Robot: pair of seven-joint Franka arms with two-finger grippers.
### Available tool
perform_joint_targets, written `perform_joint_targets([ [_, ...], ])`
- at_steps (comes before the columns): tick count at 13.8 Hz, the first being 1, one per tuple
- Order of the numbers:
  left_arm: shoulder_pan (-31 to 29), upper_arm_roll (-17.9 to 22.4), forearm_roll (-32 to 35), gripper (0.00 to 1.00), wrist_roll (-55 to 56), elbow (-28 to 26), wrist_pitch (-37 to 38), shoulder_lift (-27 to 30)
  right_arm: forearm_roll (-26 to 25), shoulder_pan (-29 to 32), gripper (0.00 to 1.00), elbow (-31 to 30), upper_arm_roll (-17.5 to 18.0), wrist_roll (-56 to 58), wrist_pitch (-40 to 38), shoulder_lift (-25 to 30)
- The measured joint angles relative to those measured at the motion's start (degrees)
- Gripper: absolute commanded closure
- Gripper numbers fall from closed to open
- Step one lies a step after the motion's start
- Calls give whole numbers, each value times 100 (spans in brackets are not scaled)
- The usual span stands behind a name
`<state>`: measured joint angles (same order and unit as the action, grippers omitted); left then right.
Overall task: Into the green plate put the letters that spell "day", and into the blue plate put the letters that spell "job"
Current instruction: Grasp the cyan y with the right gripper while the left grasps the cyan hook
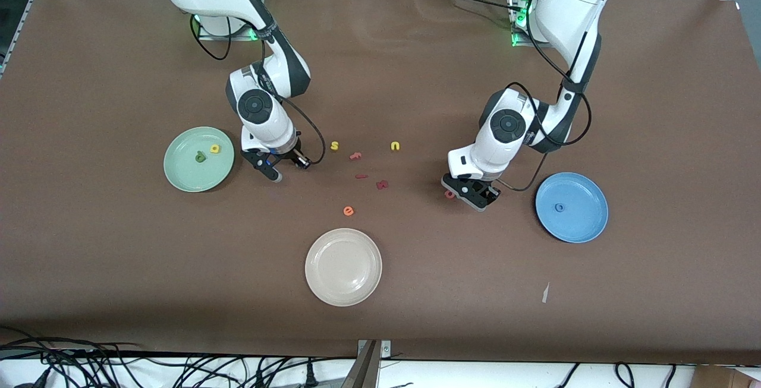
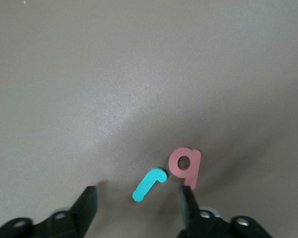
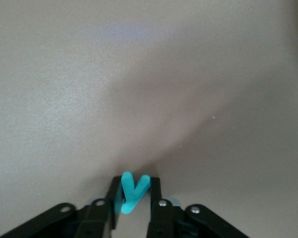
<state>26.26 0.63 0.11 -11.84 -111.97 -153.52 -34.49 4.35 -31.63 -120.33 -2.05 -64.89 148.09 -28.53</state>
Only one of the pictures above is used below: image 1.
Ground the beige plate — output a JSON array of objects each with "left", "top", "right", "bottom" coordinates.
[{"left": 304, "top": 228, "right": 383, "bottom": 308}]

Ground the tangled black cable bundle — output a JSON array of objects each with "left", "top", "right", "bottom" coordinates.
[{"left": 0, "top": 327, "right": 357, "bottom": 388}]

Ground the blue plate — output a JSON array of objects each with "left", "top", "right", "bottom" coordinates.
[{"left": 534, "top": 172, "right": 609, "bottom": 244}]

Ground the brown cardboard box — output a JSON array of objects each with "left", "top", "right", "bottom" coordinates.
[{"left": 691, "top": 364, "right": 761, "bottom": 388}]

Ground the grey metal profile leg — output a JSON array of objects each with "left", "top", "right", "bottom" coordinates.
[{"left": 341, "top": 340, "right": 381, "bottom": 388}]

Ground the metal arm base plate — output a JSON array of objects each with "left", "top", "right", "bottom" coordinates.
[
  {"left": 511, "top": 0, "right": 539, "bottom": 49},
  {"left": 198, "top": 17, "right": 265, "bottom": 42}
]

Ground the green plate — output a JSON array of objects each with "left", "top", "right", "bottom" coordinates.
[{"left": 163, "top": 126, "right": 235, "bottom": 193}]

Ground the small metal table bracket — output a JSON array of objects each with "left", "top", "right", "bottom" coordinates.
[{"left": 357, "top": 339, "right": 392, "bottom": 360}]

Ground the brown table cover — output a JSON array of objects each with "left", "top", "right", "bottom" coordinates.
[{"left": 0, "top": 0, "right": 761, "bottom": 365}]

